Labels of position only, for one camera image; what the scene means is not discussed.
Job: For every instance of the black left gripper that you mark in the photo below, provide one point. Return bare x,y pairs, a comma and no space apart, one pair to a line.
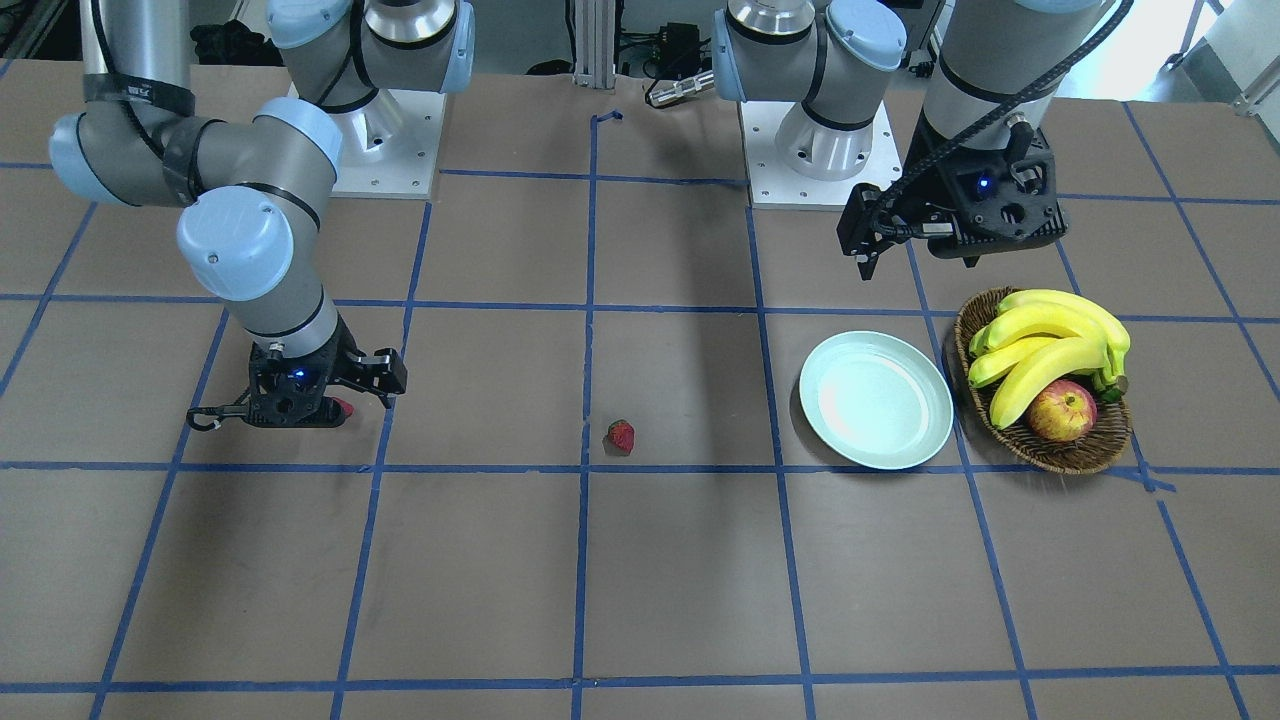
922,197

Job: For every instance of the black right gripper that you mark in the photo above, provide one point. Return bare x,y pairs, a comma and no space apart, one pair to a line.
347,366

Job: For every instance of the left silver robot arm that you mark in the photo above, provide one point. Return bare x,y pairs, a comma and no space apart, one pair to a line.
836,61

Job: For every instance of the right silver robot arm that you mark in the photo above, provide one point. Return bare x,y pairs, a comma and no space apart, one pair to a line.
252,196

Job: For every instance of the pale green plate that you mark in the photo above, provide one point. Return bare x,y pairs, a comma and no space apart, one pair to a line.
875,400

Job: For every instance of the yellow banana bunch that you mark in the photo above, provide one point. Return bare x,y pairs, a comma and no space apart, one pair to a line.
1036,338

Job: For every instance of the red yellow apple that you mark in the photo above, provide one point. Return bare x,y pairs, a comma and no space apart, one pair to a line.
1062,412

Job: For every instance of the woven wicker basket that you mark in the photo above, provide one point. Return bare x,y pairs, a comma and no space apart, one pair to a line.
1095,452

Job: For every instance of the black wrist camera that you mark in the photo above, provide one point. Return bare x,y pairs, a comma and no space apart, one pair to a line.
382,374

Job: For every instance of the aluminium frame post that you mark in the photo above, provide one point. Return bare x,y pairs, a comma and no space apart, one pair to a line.
593,27

